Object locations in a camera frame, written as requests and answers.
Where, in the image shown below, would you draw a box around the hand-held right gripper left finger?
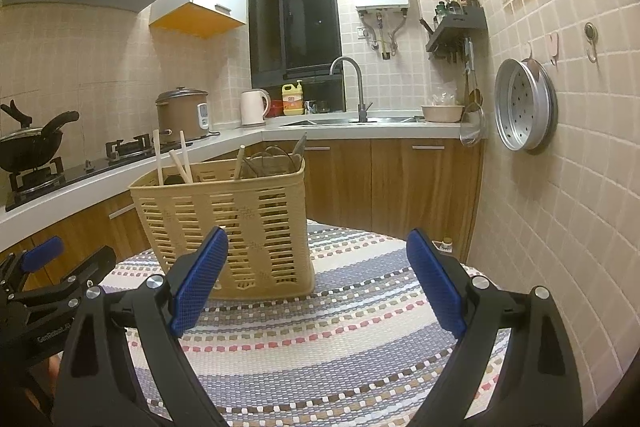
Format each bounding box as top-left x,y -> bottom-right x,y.
52,227 -> 230,427

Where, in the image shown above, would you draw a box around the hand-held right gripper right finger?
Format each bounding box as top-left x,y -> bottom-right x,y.
399,228 -> 598,427

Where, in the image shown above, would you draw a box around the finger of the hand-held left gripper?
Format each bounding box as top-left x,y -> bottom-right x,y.
0,237 -> 65,290
9,246 -> 117,309

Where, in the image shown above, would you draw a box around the beige plastic utensil basket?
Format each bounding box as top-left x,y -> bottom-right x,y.
129,155 -> 317,301

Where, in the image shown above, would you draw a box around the black gas stove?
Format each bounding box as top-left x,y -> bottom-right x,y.
5,133 -> 157,212

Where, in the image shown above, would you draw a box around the wooden base cabinets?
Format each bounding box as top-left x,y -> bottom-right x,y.
0,139 -> 484,280

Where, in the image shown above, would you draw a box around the hanging metal skimmer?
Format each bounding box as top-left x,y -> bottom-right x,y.
459,104 -> 487,148

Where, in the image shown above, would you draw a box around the cream bowl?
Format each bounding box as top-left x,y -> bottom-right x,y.
421,104 -> 465,124

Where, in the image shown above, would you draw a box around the brown rice cooker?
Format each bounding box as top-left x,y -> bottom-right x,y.
155,88 -> 211,141

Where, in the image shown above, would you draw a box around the white kitchen countertop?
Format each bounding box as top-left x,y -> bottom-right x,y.
0,114 -> 482,254

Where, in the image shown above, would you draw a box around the cream electric kettle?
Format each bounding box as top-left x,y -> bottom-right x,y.
240,89 -> 272,126

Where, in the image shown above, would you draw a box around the crumpled clear plastic bag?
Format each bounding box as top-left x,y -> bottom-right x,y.
431,86 -> 459,108

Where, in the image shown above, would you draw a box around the steel kitchen sink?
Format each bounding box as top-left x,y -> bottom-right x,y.
280,116 -> 426,128

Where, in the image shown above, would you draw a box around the round metal steamer tray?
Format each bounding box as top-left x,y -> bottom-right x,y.
494,58 -> 558,152

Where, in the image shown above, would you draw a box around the metal kitchen faucet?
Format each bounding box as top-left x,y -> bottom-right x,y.
329,56 -> 374,124

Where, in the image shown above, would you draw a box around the yellow dish soap bottle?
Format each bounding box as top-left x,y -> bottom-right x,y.
281,79 -> 306,116

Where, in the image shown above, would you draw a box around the water heater pipes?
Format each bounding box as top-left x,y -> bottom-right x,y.
362,9 -> 407,60

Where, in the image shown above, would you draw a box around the dark kitchen window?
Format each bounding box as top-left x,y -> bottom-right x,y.
248,0 -> 346,90

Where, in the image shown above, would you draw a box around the black wok with handle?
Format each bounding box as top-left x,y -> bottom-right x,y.
0,99 -> 81,174

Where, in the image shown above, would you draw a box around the wire kitchen utensil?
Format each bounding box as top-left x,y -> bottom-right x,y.
246,146 -> 302,174

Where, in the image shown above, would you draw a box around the dark wall spice rack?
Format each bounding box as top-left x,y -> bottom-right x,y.
425,4 -> 488,54

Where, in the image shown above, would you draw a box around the metal wall hook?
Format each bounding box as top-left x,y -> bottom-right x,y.
584,22 -> 600,63

